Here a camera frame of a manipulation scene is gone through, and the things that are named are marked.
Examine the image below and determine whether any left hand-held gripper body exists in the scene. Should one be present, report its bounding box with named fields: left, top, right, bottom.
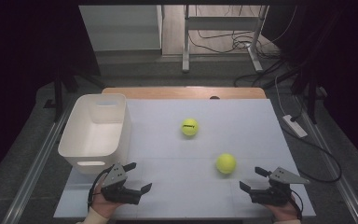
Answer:
left=100, top=162, right=143, bottom=206

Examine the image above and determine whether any white board sheet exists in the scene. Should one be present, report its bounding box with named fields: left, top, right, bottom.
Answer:
left=53, top=98, right=317, bottom=218

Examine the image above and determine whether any white cabinet panel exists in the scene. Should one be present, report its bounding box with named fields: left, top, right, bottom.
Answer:
left=78, top=5, right=164, bottom=52

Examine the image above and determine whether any grey metal desk frame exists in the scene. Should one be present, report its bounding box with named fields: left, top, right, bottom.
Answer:
left=181, top=4, right=269, bottom=74

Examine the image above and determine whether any bundle of black floor cables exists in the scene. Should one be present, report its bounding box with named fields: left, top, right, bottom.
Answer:
left=187, top=4, right=297, bottom=89

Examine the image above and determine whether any black looped floor cable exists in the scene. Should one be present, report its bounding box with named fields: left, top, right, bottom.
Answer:
left=281, top=125, right=343, bottom=184

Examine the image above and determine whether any plain yellow tennis ball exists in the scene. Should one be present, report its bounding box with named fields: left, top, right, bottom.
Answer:
left=215, top=152, right=238, bottom=175

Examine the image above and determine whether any printed yellow tennis ball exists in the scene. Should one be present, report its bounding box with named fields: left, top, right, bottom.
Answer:
left=180, top=118, right=200, bottom=137

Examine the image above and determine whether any black stand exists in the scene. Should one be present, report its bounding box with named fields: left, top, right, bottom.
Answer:
left=43, top=66, right=106, bottom=122
left=290, top=66, right=320, bottom=125

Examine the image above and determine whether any white power strip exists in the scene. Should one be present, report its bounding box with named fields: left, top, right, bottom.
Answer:
left=282, top=114, right=309, bottom=139

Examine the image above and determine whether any wooden table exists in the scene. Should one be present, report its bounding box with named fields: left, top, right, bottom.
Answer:
left=102, top=87, right=268, bottom=101

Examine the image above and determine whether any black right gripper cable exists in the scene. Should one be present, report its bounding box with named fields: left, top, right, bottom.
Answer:
left=290, top=189, right=304, bottom=220

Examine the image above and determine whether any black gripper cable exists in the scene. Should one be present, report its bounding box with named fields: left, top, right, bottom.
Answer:
left=87, top=166, right=116, bottom=213
left=290, top=189, right=304, bottom=220

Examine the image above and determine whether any grey metal floor rail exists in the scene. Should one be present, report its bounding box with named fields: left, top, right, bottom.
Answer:
left=1, top=105, right=73, bottom=224
left=295, top=96, right=358, bottom=224

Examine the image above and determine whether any person's right hand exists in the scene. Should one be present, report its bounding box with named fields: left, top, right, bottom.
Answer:
left=264, top=192, right=302, bottom=222

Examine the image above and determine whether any thin white cable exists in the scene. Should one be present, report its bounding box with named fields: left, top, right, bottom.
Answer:
left=274, top=76, right=287, bottom=117

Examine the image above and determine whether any white plastic bin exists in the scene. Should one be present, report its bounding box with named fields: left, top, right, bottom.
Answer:
left=57, top=92, right=132, bottom=175

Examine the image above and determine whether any person's left hand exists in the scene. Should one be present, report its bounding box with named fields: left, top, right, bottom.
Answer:
left=90, top=181, right=125, bottom=219

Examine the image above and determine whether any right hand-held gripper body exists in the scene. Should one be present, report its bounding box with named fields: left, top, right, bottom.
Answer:
left=249, top=166, right=310, bottom=207

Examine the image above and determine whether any dark curtain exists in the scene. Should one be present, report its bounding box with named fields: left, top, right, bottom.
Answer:
left=0, top=0, right=101, bottom=188
left=260, top=0, right=358, bottom=175

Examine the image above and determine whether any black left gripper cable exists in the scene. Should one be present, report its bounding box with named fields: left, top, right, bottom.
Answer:
left=87, top=166, right=116, bottom=213

